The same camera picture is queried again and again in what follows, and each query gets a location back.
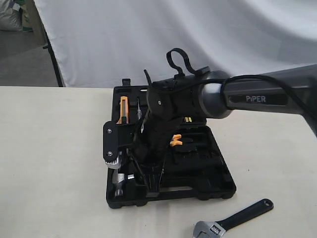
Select white filled sack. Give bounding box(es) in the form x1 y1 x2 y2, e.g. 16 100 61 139
0 0 22 31

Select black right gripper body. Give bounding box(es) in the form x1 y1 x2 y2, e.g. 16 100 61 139
103 111 181 174

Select black adjustable wrench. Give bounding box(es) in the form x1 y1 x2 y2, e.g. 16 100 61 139
193 198 274 238

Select orange handled pliers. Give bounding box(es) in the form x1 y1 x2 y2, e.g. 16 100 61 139
169 134 183 147

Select white backdrop cloth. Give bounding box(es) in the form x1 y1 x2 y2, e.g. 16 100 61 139
35 0 317 88

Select black backdrop stand pole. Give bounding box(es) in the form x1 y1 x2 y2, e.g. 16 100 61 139
43 27 64 87

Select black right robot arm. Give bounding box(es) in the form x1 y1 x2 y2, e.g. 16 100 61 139
103 65 317 207

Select cardboard box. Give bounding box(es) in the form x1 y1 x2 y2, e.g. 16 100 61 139
25 0 47 46

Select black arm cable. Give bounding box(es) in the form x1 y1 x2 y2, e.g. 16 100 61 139
143 47 317 139

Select black plastic tool case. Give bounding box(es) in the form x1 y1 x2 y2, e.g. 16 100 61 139
106 78 236 209

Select steel claw hammer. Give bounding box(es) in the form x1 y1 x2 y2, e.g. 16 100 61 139
111 157 134 197

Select orange utility knife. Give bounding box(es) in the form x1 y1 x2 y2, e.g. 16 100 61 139
117 96 129 124

